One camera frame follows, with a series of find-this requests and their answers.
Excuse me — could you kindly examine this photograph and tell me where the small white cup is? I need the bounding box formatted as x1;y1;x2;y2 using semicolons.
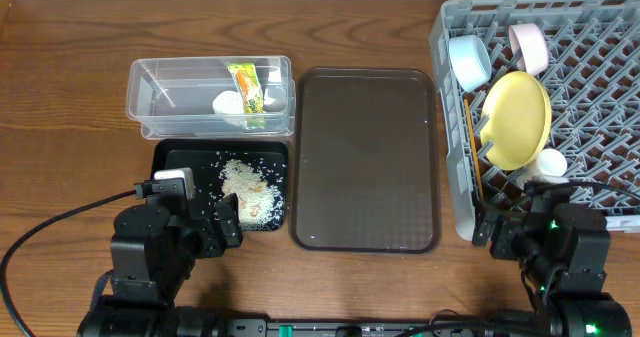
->
516;148;568;189

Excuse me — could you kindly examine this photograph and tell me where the wooden chopstick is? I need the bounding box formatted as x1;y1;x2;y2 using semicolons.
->
463;100;485;202

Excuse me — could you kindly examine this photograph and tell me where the yellow round plate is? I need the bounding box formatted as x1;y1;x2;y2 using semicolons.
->
479;71;551;171

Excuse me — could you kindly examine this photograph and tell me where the white tissue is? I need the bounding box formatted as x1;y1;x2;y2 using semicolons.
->
212;90;246;128

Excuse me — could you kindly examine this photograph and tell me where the green orange snack wrapper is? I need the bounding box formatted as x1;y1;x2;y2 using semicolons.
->
227;63;264;114

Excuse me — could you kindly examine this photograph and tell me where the light blue bowl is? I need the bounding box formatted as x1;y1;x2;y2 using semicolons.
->
448;35;492;92

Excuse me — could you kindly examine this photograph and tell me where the white bowl with rice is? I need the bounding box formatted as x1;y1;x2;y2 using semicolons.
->
508;23;549;75

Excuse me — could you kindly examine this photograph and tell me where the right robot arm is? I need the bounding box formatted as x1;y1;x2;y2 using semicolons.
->
472;182;632;336

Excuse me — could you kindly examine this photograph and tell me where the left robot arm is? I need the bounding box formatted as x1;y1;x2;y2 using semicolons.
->
77;192;243;336

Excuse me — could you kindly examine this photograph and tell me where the black plastic waste tray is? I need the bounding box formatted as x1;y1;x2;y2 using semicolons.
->
151;139;288;215

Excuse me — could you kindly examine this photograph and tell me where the clear plastic waste bin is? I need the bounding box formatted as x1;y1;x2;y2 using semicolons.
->
126;55;296;140

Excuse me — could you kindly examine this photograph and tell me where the grey dishwasher rack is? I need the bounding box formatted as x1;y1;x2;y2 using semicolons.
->
429;0;639;239

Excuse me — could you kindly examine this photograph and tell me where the pile of rice leftovers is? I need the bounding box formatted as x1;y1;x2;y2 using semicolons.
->
197;151;287;232

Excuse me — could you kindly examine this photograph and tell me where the brown plastic serving tray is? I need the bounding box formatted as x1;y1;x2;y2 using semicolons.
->
290;67;441;254

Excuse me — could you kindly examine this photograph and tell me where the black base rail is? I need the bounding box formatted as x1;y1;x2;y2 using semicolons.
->
224;318;547;337

